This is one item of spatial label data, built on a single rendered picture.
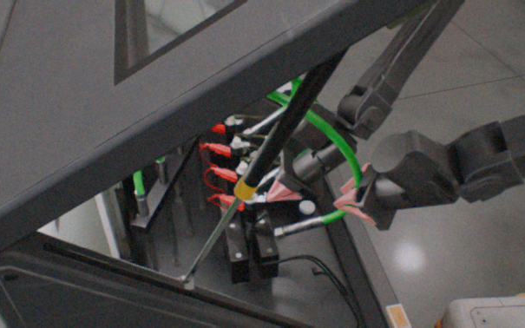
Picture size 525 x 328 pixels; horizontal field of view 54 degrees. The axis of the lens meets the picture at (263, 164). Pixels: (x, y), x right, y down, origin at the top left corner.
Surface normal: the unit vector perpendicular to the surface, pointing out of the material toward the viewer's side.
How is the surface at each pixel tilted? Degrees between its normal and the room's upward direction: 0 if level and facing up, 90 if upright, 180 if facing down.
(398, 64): 61
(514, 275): 0
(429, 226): 0
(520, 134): 38
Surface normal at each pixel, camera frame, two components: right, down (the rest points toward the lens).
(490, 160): -0.59, -0.53
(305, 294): 0.01, -0.73
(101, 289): 0.20, 0.67
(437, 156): 0.60, -0.48
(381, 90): 0.32, 0.25
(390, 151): -0.75, -0.45
